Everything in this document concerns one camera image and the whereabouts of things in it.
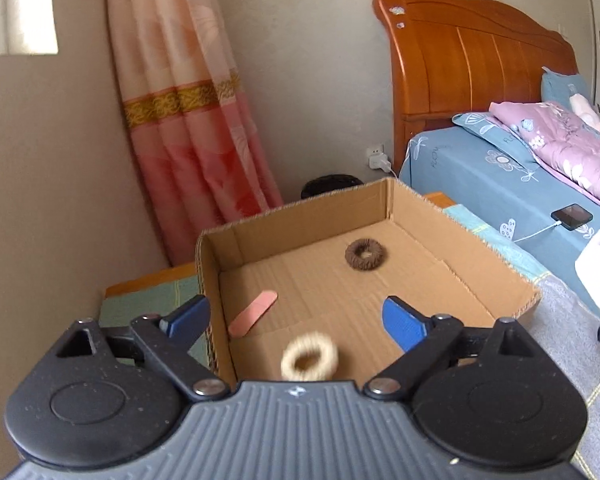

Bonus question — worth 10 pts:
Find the pink adhesive bandage strip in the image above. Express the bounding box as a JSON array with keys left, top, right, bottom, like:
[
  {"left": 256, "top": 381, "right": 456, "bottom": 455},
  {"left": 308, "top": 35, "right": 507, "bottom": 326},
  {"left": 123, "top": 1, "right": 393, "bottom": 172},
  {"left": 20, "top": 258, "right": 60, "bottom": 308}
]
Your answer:
[{"left": 227, "top": 290, "right": 278, "bottom": 339}]

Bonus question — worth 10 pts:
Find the brown knitted hair ring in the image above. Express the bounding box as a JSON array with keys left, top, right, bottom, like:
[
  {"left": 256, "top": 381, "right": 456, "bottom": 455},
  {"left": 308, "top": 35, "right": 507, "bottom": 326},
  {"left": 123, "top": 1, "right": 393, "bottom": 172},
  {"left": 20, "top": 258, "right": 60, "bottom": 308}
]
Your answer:
[{"left": 343, "top": 237, "right": 387, "bottom": 272}]

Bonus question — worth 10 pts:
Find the cream knitted hair ring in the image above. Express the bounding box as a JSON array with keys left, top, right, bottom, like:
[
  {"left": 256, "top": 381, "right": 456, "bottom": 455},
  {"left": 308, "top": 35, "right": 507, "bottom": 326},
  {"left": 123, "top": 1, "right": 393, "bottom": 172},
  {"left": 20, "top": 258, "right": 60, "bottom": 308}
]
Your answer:
[{"left": 279, "top": 330, "right": 340, "bottom": 383}]

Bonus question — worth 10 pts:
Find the cardboard box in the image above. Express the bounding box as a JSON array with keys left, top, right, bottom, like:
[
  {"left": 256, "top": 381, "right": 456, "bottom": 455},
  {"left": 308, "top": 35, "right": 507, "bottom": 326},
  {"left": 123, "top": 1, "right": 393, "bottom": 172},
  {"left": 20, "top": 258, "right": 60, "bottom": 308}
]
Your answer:
[{"left": 196, "top": 179, "right": 541, "bottom": 384}]

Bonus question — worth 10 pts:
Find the black smartphone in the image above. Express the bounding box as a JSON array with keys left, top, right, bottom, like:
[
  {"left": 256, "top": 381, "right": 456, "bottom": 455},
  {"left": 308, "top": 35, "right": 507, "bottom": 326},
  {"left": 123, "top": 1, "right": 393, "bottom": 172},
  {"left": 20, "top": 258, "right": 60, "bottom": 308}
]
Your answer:
[{"left": 550, "top": 204, "right": 593, "bottom": 231}]

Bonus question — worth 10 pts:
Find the black round object behind box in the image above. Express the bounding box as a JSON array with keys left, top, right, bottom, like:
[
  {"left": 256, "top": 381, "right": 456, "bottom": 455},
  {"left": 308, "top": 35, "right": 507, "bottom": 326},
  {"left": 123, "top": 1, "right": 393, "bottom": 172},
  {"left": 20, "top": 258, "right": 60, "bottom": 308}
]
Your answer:
[{"left": 300, "top": 174, "right": 363, "bottom": 200}]

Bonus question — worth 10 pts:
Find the pink patterned curtain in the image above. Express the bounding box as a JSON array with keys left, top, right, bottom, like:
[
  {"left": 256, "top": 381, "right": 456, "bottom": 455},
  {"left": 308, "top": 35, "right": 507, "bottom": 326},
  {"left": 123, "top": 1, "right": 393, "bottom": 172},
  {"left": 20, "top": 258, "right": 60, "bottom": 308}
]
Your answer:
[{"left": 107, "top": 0, "right": 283, "bottom": 264}]

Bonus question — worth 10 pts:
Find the blue floral bed sheet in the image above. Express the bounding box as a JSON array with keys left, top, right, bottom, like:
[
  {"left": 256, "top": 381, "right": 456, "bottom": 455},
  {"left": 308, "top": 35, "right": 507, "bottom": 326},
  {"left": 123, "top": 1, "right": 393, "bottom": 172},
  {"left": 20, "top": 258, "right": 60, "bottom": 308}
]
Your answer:
[{"left": 400, "top": 113, "right": 600, "bottom": 315}]

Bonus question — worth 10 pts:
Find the pink floral quilt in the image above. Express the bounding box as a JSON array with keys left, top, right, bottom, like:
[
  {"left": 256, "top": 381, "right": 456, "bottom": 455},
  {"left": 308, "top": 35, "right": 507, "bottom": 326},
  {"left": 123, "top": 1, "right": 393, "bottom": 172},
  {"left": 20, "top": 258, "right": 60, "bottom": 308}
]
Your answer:
[{"left": 489, "top": 102, "right": 600, "bottom": 201}]

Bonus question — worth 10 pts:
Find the blue pillow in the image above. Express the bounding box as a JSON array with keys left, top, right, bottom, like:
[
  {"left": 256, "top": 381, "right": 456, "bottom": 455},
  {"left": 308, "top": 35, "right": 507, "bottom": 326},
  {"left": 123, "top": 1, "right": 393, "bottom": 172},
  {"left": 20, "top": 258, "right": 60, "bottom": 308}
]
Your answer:
[{"left": 541, "top": 67, "right": 591, "bottom": 108}]

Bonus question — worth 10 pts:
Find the orange wooden headboard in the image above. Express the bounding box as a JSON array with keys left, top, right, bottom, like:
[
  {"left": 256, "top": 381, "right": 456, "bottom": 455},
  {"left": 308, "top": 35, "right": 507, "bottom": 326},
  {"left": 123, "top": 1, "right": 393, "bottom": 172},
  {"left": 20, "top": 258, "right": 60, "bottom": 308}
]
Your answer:
[{"left": 373, "top": 0, "right": 578, "bottom": 170}]

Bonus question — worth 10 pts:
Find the white charging cable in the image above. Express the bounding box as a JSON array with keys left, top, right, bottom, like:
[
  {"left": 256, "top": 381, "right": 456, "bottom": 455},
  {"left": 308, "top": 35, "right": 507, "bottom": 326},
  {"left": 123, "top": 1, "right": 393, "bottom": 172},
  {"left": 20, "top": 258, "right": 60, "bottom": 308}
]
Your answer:
[{"left": 512, "top": 220, "right": 564, "bottom": 244}]

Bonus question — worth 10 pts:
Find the white wall socket charger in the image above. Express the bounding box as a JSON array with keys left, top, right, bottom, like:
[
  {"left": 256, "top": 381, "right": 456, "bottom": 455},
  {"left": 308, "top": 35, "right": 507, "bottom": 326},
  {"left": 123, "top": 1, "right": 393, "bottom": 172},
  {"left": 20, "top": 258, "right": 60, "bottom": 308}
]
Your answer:
[{"left": 366, "top": 144, "right": 392, "bottom": 174}]

